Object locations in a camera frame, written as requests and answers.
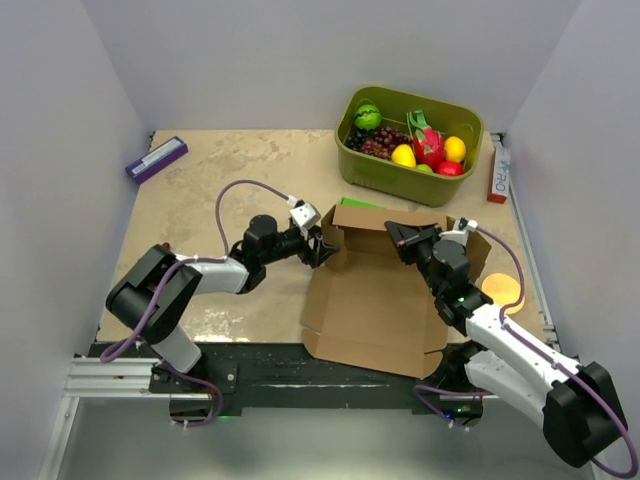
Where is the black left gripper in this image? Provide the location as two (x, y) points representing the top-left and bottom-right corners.
(261, 224), (338, 268)

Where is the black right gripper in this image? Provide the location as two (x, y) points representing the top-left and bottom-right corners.
(383, 223), (444, 298)

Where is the brown cardboard box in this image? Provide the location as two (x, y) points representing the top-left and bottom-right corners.
(299, 202), (493, 380)

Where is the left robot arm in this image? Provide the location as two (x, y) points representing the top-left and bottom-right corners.
(100, 215), (339, 392)

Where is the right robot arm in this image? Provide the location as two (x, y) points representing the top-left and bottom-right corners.
(385, 218), (639, 479)

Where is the small green box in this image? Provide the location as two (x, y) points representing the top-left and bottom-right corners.
(339, 197), (382, 209)

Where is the red white toothpaste box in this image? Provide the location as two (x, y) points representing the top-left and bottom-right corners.
(487, 146), (511, 204)

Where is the purple rectangular box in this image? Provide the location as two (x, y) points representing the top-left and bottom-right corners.
(125, 136), (188, 185)

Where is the green lime toy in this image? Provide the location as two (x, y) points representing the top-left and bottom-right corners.
(416, 164), (434, 173)

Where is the red apple toy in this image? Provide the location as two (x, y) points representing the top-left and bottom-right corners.
(436, 161), (465, 177)

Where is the yellow lemon toy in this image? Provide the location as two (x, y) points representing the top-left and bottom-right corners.
(391, 144), (417, 168)

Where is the pink dragon fruit toy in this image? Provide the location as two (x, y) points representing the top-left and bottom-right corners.
(406, 110), (445, 171)

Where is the yellow orange fruit toy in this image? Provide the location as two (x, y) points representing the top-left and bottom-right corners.
(444, 136), (467, 163)

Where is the red grape bunch in basket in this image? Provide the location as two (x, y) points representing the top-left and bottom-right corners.
(359, 126), (410, 160)

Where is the orange round disc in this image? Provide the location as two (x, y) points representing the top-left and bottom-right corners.
(481, 273), (520, 307)

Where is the dark grape bunch in basket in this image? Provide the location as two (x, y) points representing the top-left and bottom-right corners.
(344, 130), (369, 151)

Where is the green plastic basket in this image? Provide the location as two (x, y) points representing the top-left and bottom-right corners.
(335, 86), (484, 207)

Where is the green watermelon toy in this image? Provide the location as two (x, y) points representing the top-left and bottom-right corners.
(353, 101), (382, 131)

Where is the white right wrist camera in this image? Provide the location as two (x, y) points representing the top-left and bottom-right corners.
(440, 217), (478, 247)

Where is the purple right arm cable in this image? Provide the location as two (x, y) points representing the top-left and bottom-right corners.
(413, 224), (632, 479)

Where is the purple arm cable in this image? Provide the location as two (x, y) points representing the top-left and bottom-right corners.
(99, 179), (301, 431)
(413, 224), (632, 479)

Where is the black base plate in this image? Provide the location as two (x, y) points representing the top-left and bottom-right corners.
(113, 343), (483, 426)

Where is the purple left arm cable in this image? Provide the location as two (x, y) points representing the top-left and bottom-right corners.
(99, 179), (301, 431)

